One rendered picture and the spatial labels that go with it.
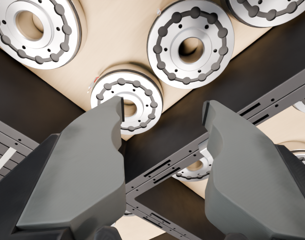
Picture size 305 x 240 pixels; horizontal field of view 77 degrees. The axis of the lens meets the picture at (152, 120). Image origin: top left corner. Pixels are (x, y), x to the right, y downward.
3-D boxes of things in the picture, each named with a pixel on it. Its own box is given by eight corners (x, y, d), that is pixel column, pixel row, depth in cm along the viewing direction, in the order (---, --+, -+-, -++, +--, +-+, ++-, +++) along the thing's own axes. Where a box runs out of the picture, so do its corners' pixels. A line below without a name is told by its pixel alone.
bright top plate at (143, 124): (116, 55, 24) (116, 56, 23) (177, 100, 27) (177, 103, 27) (78, 109, 28) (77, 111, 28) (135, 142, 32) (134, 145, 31)
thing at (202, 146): (210, 136, 21) (213, 143, 20) (218, 143, 22) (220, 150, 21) (197, 145, 22) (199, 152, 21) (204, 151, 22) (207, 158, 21)
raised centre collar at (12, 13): (23, -13, 19) (20, -13, 19) (64, 29, 22) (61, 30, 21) (-1, 21, 21) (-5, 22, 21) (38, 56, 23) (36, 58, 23)
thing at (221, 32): (198, -26, 19) (200, -26, 18) (249, 50, 23) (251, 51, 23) (130, 47, 23) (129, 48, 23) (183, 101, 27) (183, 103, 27)
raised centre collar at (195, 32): (194, 16, 21) (195, 17, 20) (219, 50, 23) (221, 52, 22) (160, 49, 23) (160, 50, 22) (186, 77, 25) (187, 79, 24)
